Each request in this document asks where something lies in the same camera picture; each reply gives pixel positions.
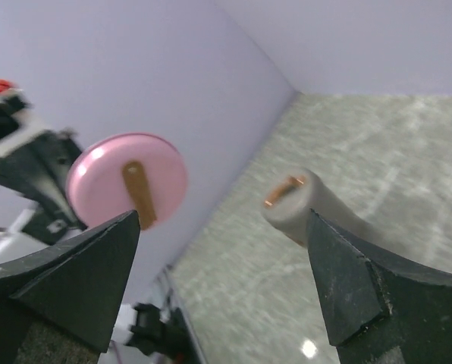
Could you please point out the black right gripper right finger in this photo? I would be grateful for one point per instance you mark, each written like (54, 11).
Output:
(378, 307)

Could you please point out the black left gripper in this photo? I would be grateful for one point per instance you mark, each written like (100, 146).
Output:
(38, 171)

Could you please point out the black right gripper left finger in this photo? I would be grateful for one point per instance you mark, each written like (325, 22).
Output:
(60, 304)

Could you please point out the pink round lid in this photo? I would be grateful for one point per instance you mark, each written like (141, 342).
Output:
(139, 171)

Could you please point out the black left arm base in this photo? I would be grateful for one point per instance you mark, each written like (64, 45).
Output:
(150, 333)

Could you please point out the grey cylindrical canister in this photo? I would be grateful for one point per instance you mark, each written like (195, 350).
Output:
(355, 223)

